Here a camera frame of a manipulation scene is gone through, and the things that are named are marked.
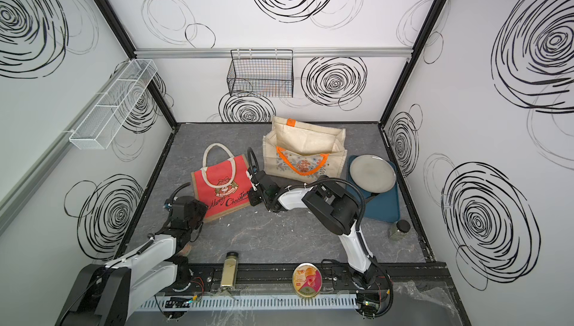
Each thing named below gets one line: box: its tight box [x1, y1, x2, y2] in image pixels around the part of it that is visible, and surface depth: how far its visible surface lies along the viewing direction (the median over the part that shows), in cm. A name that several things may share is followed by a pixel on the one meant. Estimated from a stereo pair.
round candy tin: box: [292, 262, 323, 299], surface depth 72 cm
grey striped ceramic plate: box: [349, 154, 397, 194], surface depth 102 cm
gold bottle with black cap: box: [220, 251, 240, 290], surface depth 74 cm
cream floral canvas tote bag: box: [263, 115, 348, 184], surface depth 95 cm
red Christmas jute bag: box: [191, 142, 252, 223], surface depth 96 cm
